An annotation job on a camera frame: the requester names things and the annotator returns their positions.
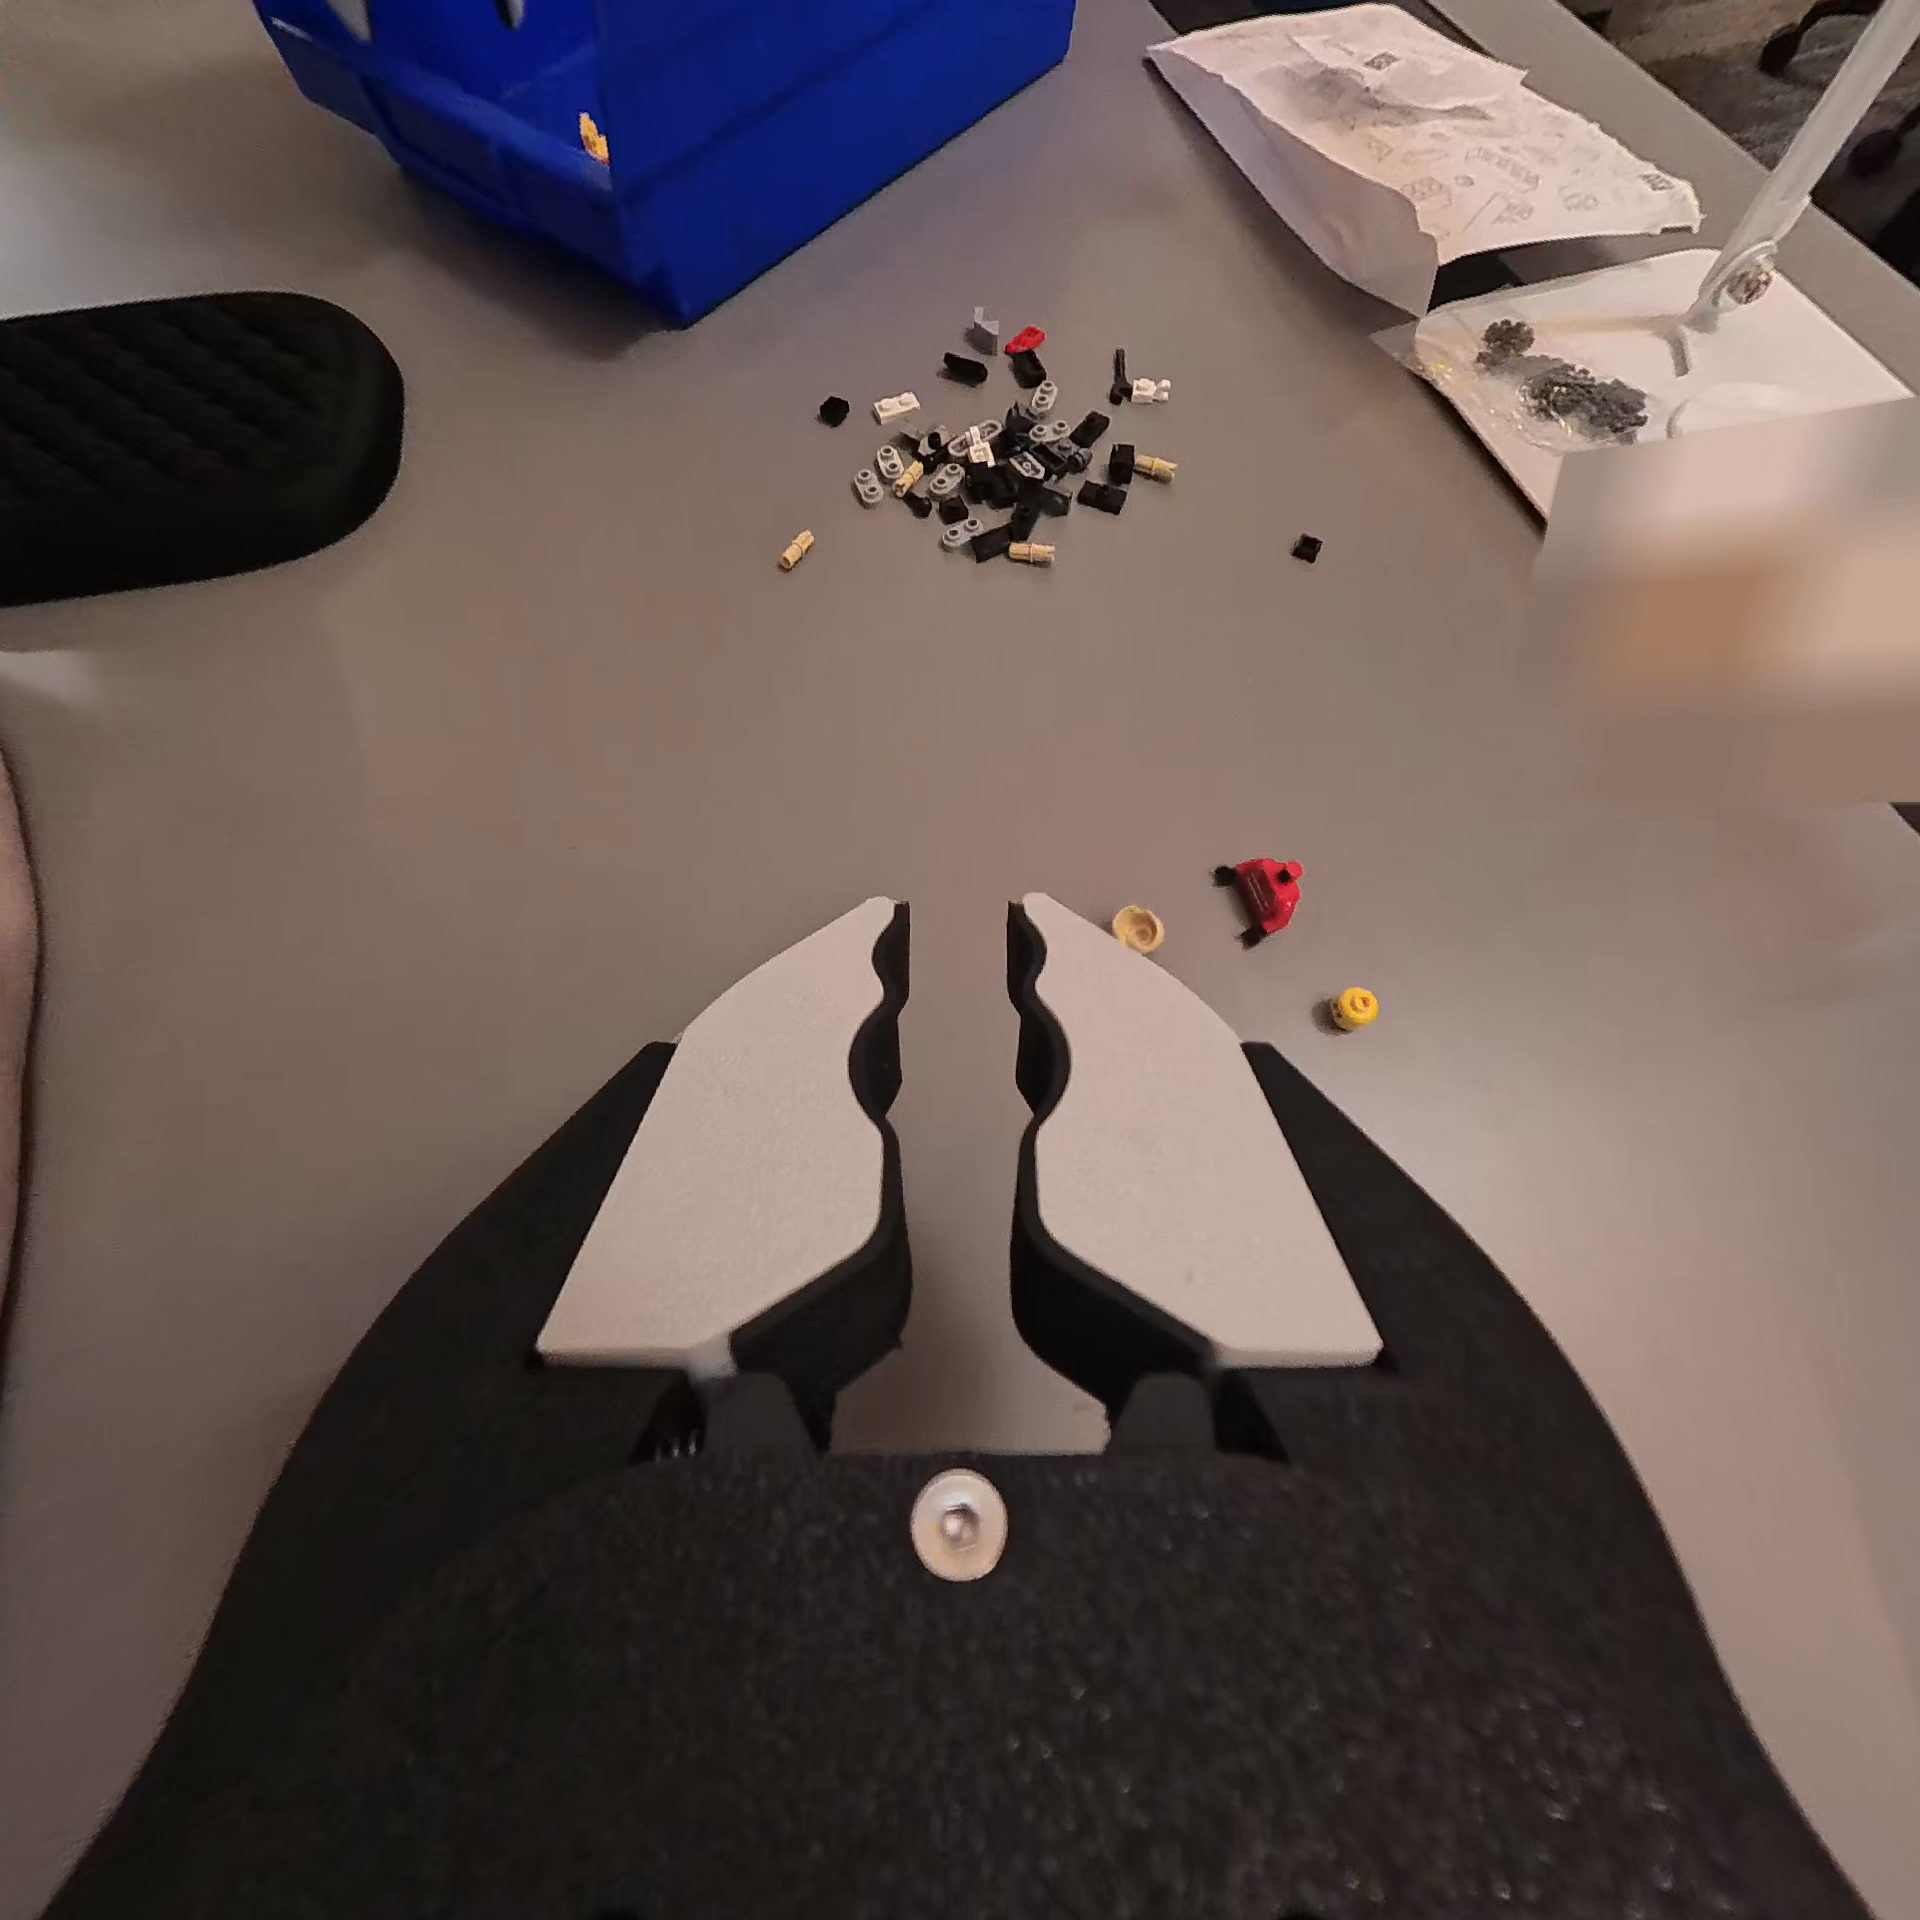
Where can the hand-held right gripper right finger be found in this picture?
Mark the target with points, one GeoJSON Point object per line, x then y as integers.
{"type": "Point", "coordinates": [1184, 1184]}

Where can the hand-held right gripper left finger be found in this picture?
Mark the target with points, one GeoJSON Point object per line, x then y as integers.
{"type": "Point", "coordinates": [734, 1184]}

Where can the yellow round toy piece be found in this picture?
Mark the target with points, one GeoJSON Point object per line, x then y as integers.
{"type": "Point", "coordinates": [1354, 1009]}

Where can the tan toy hair piece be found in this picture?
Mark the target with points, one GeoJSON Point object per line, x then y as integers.
{"type": "Point", "coordinates": [1142, 929]}

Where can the red toy figure torso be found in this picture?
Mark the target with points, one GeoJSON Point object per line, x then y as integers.
{"type": "Point", "coordinates": [1266, 895]}

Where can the pile of small toy bricks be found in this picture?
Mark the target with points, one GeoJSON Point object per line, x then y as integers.
{"type": "Point", "coordinates": [993, 473]}

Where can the blue plastic bin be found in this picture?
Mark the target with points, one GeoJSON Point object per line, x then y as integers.
{"type": "Point", "coordinates": [721, 137]}

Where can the grey desk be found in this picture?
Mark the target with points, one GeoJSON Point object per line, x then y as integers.
{"type": "Point", "coordinates": [451, 825]}

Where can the clear bag of small parts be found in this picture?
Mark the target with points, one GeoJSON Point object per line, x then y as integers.
{"type": "Point", "coordinates": [1577, 400]}

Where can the black padded armrest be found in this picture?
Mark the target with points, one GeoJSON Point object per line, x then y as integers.
{"type": "Point", "coordinates": [166, 451]}

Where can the white printed paper bag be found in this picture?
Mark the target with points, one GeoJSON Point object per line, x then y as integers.
{"type": "Point", "coordinates": [1352, 150]}

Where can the white and wood book stand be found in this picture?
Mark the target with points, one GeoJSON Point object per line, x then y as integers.
{"type": "Point", "coordinates": [1817, 338]}

